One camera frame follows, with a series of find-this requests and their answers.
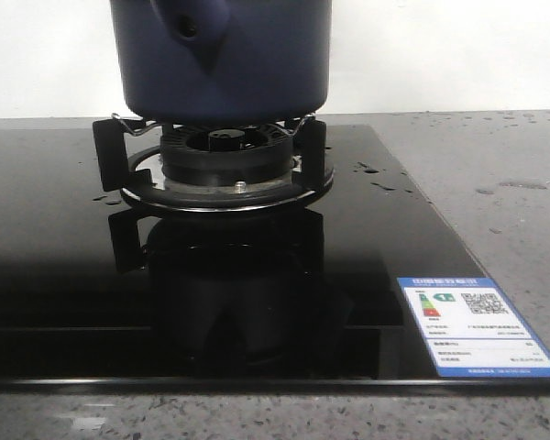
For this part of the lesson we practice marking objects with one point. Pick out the dark blue saucepan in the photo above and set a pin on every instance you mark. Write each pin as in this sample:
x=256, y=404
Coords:
x=223, y=62

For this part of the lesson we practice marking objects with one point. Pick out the black gas burner head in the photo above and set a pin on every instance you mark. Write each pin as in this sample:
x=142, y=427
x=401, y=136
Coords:
x=220, y=157

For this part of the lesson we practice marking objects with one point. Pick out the black pot support grate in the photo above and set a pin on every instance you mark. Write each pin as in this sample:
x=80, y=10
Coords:
x=140, y=180

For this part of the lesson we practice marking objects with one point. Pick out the blue energy label sticker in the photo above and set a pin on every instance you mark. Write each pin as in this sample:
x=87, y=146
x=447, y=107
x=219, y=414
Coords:
x=472, y=330

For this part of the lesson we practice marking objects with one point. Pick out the black glass gas stove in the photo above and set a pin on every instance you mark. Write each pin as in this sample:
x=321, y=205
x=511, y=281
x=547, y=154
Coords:
x=97, y=296

